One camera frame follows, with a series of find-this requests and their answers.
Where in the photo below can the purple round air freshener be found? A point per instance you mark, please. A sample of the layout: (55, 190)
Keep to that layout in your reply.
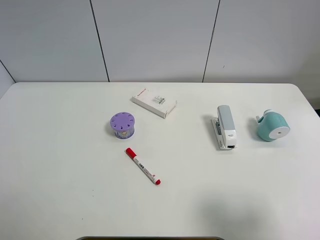
(123, 125)

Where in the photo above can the red whiteboard marker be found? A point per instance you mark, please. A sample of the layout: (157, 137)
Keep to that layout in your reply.
(152, 177)

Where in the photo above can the white flat cardboard box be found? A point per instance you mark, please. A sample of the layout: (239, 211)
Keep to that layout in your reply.
(154, 102)

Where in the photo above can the white grey stapler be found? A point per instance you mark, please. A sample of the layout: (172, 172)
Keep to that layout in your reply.
(224, 128)

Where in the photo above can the teal pencil sharpener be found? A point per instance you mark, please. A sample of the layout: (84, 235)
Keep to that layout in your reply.
(271, 126)

